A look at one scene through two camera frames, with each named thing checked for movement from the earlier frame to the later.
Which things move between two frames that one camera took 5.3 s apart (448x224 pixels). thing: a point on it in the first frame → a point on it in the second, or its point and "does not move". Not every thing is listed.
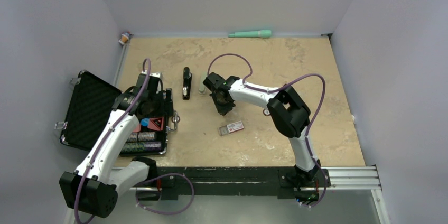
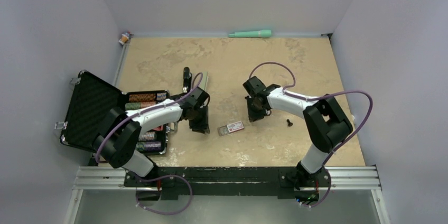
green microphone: [261, 33] does not move
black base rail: [286, 182] does not move
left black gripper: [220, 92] → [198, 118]
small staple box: [230, 128] does not move
